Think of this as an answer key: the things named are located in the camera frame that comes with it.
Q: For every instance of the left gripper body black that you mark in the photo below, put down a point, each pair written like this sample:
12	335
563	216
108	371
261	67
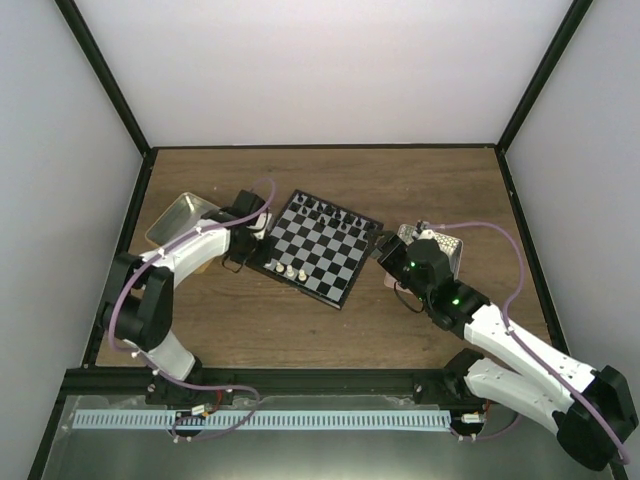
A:
247	254

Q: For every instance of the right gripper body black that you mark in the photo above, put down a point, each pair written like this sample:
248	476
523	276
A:
391	263

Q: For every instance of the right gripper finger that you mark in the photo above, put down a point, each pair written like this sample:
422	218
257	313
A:
376	251
377	235

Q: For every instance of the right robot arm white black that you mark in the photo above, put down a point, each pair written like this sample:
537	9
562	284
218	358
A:
590	411

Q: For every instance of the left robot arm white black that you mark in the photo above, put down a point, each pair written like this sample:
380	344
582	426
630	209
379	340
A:
136	310

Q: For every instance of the black white chess board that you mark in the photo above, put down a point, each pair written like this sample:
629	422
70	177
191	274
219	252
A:
332	265

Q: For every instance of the black chess pieces row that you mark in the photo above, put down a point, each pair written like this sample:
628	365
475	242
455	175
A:
305	210

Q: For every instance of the pink metal tin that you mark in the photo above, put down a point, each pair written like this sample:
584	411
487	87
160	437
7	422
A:
449	245

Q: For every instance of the yellow metal tin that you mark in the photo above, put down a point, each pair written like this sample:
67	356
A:
175	220

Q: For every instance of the metal front plate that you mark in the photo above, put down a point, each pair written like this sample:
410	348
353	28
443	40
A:
508	449

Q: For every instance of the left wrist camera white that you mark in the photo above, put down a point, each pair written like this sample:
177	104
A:
259	229

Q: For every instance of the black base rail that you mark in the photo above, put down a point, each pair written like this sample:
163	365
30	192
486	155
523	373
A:
424	386

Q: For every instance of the light blue slotted cable duct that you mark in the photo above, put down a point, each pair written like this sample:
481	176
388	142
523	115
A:
421	420

